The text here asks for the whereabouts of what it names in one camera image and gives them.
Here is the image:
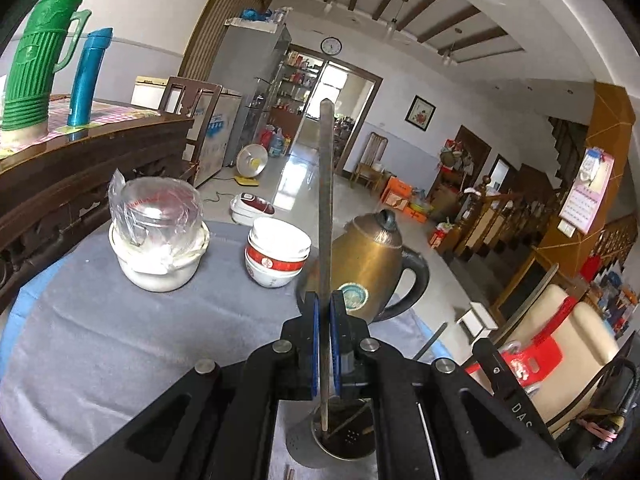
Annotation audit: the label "dark metal chopstick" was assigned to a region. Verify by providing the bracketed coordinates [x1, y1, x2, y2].
[318, 99, 334, 437]

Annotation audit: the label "grey perforated utensil holder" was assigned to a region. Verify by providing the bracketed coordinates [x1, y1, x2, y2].
[285, 396, 376, 469]

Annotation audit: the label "red plastic stool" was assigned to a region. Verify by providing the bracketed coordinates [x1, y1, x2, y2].
[464, 294, 580, 397]

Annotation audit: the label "grey table cloth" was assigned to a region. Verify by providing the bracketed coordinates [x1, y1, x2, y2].
[0, 219, 452, 480]

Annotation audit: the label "brass electric kettle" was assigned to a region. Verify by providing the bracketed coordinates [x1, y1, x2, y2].
[295, 207, 432, 325]

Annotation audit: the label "red white stacked bowls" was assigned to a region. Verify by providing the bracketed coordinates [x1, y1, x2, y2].
[244, 217, 311, 288]

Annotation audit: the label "white pot with bagged bowl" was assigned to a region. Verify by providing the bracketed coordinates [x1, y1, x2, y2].
[108, 171, 210, 292]

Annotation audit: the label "red white rice cooker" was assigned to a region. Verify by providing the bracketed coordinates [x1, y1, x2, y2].
[229, 192, 274, 226]

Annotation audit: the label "white floor fan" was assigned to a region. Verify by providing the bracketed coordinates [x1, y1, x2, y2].
[233, 143, 269, 188]

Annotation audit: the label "white chest freezer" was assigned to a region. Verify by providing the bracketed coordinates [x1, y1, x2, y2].
[131, 76, 242, 188]

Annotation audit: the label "blue thermos bottle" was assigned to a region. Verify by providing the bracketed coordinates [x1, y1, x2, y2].
[66, 27, 113, 127]

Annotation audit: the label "grey refrigerator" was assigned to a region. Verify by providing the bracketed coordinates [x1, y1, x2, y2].
[208, 18, 291, 166]

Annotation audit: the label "green thermos flask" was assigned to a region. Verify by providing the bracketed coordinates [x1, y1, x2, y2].
[1, 0, 91, 148]

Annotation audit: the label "wooden chair at wall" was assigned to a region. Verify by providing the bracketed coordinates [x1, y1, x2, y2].
[349, 132, 388, 190]

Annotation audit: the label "wall calendar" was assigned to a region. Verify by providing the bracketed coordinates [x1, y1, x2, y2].
[558, 148, 614, 237]

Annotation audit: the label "framed wall picture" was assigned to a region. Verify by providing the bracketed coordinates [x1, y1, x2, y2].
[405, 96, 436, 131]

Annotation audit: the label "round wall clock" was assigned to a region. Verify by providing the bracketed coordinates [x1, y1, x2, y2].
[320, 37, 343, 56]

